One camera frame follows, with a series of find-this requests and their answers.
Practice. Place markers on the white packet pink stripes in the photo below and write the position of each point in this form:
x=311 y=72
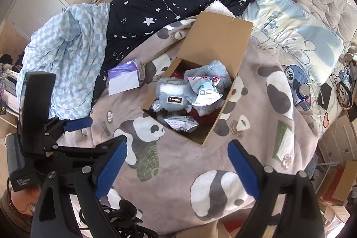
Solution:
x=181 y=122

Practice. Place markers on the blue cartoon pillow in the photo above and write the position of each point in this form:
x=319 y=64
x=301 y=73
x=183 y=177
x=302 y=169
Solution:
x=301 y=40

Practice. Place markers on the dark blue bottle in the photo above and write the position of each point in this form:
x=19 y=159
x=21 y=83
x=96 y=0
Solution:
x=302 y=93

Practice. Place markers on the grey plush slipper brown label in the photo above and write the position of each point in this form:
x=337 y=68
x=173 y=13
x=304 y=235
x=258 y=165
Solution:
x=173 y=93

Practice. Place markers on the white packet blue print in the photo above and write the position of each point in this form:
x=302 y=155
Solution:
x=207 y=94

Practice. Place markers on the small cardboard box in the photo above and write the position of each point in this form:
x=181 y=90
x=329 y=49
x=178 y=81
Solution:
x=344 y=179

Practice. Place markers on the black phone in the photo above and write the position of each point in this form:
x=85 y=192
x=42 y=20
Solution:
x=325 y=95

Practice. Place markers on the purple tissue pack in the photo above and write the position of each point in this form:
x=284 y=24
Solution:
x=122 y=79

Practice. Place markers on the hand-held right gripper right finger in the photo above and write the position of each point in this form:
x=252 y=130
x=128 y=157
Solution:
x=242 y=168

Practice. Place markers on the brown cardboard box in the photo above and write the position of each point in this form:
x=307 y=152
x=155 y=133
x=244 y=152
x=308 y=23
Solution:
x=217 y=37

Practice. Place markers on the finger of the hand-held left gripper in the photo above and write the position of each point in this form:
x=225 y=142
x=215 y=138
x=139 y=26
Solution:
x=83 y=153
x=79 y=124

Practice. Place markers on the red plush slipper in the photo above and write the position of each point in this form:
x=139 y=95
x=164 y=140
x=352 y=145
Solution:
x=200 y=116

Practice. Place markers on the dark star-print blanket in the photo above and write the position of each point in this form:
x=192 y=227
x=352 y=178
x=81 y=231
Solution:
x=156 y=9

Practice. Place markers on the person's left hand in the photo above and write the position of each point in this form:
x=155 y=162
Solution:
x=25 y=197

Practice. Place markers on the cartoon-print bedsheet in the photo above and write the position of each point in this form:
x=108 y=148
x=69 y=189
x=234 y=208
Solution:
x=315 y=115

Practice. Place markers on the blue checkered blanket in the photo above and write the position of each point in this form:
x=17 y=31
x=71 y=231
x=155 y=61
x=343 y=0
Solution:
x=69 y=54

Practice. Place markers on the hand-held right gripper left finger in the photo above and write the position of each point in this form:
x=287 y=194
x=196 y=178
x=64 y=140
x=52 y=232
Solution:
x=110 y=168

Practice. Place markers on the hanging clothes on hangers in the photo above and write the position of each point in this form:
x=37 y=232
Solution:
x=8 y=84

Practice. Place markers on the grey quilted cushion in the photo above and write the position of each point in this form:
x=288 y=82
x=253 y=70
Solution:
x=326 y=1

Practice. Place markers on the person's left forearm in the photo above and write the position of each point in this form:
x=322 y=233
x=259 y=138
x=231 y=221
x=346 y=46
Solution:
x=11 y=217

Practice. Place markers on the panda-print blanket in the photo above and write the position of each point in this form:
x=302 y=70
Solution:
x=181 y=171

